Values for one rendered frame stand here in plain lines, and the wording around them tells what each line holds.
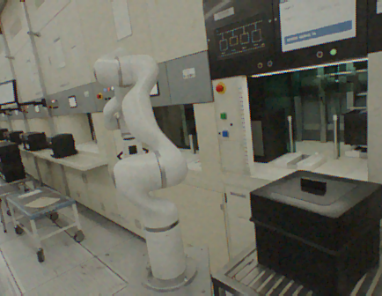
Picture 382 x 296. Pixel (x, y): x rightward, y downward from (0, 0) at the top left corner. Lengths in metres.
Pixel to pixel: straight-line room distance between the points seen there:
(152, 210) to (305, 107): 1.66
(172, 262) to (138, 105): 0.52
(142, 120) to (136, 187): 0.22
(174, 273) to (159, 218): 0.20
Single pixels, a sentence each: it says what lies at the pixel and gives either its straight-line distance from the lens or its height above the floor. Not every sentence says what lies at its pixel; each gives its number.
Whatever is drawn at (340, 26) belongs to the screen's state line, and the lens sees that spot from 1.22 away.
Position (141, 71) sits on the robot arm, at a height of 1.44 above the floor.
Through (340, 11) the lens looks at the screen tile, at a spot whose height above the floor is 1.57.
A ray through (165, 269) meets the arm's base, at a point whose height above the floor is 0.81.
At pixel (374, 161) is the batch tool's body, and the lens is 1.17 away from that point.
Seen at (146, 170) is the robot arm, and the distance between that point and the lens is 0.81.
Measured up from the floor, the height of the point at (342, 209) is 1.01.
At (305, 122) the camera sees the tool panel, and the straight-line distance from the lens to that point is 2.27.
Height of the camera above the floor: 1.35
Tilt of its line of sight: 12 degrees down
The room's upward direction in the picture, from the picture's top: 8 degrees counter-clockwise
